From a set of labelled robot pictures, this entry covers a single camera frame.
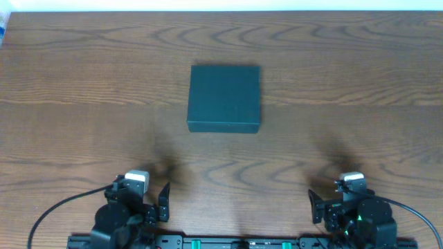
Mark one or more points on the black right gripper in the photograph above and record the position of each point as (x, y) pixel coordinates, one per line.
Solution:
(329, 211)

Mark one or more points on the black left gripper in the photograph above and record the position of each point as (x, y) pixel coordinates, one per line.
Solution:
(152, 211)

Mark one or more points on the dark green box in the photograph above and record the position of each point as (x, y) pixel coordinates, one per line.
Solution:
(224, 99)

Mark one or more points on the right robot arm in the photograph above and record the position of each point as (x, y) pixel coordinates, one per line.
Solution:
(358, 220)

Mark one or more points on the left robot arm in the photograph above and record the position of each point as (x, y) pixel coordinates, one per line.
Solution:
(125, 221)

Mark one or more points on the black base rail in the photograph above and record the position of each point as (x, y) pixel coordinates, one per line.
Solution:
(179, 242)

